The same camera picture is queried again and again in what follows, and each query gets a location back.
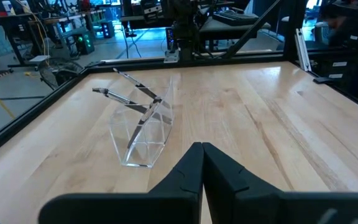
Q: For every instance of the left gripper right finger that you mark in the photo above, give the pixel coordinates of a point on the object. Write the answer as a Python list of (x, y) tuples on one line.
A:
[(244, 205)]

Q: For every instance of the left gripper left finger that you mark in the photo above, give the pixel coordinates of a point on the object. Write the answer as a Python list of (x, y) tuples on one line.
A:
[(166, 208)]

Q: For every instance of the clear acrylic organizer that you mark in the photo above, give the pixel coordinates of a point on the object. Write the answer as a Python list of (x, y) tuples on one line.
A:
[(141, 155)]

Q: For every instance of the silver mounting plate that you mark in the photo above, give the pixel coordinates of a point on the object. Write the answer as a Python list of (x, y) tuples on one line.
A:
[(171, 57)]

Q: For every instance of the black floor fan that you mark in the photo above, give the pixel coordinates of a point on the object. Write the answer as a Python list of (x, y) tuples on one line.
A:
[(61, 73)]

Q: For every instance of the grey side table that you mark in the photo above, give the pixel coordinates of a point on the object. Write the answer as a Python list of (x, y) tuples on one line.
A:
[(228, 32)]

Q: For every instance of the black diagonal brace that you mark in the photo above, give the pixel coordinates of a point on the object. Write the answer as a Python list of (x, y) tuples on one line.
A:
[(250, 31)]

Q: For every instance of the computer tower green lights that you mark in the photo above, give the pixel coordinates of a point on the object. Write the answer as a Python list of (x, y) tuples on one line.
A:
[(84, 43)]

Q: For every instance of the black keyboard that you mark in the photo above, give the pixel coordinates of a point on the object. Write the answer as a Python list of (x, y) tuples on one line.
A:
[(236, 18)]

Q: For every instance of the computer tower blue lights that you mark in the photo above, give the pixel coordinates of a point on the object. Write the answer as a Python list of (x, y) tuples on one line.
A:
[(107, 29)]

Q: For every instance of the white floor plate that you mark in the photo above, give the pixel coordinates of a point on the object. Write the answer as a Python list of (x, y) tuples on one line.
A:
[(39, 58)]

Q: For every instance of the black standing desk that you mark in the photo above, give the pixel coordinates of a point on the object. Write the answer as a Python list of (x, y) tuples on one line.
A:
[(26, 21)]

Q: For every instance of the black aluminium frame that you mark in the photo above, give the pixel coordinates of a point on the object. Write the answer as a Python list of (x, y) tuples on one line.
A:
[(135, 65)]

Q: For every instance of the silver aluminium rail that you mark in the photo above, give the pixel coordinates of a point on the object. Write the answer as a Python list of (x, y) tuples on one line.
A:
[(303, 49)]

